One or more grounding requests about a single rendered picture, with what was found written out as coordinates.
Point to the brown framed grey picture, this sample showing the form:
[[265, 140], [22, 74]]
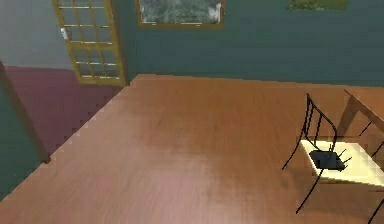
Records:
[[180, 12]]

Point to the green framed picture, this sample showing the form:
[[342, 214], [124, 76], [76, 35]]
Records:
[[316, 4]]

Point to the black chair with cream seat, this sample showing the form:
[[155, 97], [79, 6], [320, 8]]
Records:
[[356, 163]]

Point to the black object with prongs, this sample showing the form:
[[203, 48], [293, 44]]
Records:
[[326, 160]]

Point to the brown wooden table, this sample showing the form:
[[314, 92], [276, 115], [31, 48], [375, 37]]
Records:
[[366, 103]]

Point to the yellow glass-paned room door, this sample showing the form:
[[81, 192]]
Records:
[[90, 43]]

